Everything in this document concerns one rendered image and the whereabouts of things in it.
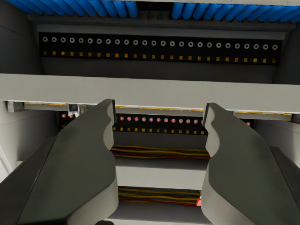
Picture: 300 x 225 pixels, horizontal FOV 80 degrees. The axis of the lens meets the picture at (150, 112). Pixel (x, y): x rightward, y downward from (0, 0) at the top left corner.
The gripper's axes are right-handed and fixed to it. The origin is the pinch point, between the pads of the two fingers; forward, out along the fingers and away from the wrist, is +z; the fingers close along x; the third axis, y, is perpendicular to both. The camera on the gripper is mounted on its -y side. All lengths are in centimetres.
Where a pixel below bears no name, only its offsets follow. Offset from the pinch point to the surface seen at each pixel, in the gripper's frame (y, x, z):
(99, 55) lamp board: 4.4, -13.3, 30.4
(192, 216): 51, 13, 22
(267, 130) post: 22.7, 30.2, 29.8
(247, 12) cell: -4.7, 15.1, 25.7
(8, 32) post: -0.1, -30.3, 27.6
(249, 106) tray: 8.3, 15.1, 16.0
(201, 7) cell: -5.3, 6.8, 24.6
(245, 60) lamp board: 4.5, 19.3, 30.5
